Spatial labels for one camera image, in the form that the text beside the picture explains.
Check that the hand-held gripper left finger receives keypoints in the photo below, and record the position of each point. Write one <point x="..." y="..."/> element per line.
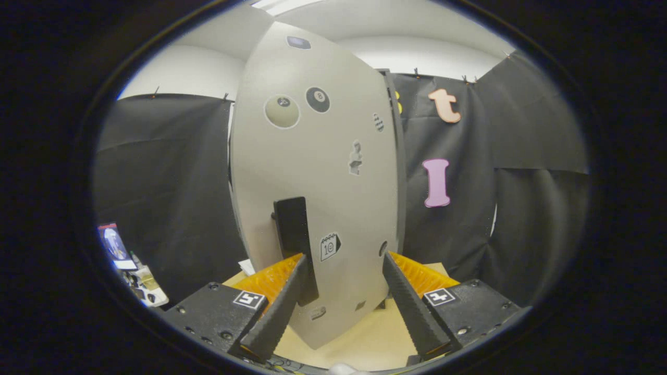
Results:
<point x="276" y="317"/>

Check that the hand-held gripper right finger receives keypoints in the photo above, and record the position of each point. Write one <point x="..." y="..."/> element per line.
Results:
<point x="411" y="312"/>

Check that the grey shoe cabinet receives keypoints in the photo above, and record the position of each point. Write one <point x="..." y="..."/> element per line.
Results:
<point x="402" y="166"/>

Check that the light grey shoe cabinet door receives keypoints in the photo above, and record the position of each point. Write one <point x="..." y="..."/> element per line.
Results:
<point x="312" y="156"/>

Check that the white cluttered side table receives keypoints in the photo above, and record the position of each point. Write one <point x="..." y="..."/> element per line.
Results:
<point x="148" y="289"/>

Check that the blue screen device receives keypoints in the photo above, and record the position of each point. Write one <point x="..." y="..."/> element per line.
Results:
<point x="115" y="245"/>

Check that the black backdrop cloth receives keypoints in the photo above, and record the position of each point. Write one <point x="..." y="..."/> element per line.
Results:
<point x="526" y="130"/>

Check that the long ceiling light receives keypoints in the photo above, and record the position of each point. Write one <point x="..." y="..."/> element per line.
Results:
<point x="284" y="5"/>

